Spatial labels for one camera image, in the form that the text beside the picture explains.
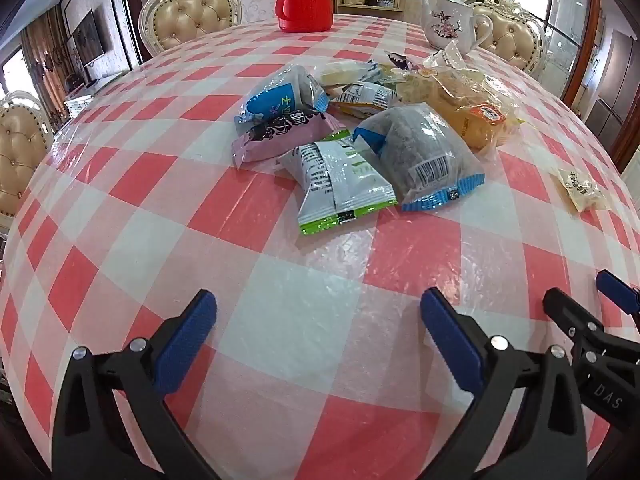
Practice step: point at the wooden framed glass door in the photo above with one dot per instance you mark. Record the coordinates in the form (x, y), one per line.
(570, 20)

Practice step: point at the blue white snack packet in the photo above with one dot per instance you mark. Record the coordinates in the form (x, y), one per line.
(280, 92)

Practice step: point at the black television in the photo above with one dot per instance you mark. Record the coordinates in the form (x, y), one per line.
(90, 37)

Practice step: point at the cream tufted dining chair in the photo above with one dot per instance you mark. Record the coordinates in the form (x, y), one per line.
(20, 160)
(190, 15)
(515, 40)

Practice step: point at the white television stand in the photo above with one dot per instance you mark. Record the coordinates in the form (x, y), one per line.
(95, 92)

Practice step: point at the small cream snack packet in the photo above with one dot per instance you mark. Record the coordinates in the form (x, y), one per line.
(582, 190)

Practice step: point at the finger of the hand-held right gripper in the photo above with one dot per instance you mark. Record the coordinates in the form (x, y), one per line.
(567, 312)
(620, 290)

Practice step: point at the orange bread packet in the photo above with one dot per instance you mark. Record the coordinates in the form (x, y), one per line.
(460, 100)

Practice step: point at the clear crinkled snack packet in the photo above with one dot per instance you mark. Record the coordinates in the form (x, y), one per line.
(445, 57)

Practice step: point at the brown curtain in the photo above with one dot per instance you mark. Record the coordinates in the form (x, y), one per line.
(42, 55)

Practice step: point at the blue-edged dark bun packet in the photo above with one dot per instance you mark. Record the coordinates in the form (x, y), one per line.
(415, 145)

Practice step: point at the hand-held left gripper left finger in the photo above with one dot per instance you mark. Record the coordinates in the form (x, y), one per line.
(190, 342)

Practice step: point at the white floral teapot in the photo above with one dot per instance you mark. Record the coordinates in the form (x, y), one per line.
(450, 22)

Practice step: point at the pink snack packet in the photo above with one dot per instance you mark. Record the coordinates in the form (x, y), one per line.
(295, 139)

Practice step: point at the red checkered tablecloth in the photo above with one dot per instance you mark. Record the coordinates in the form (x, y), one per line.
(250, 270)

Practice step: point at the cream bun clear packet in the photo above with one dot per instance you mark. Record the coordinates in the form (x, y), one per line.
(340, 72)

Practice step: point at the green white snack packet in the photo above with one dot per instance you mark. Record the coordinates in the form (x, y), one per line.
(340, 185)

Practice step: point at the purple snack packet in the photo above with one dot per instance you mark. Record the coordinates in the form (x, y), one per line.
(400, 61)

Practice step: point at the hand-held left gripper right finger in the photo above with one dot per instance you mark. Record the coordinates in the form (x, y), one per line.
(450, 347)

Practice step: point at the yellow white snack packet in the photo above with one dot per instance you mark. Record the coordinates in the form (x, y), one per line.
(362, 95)

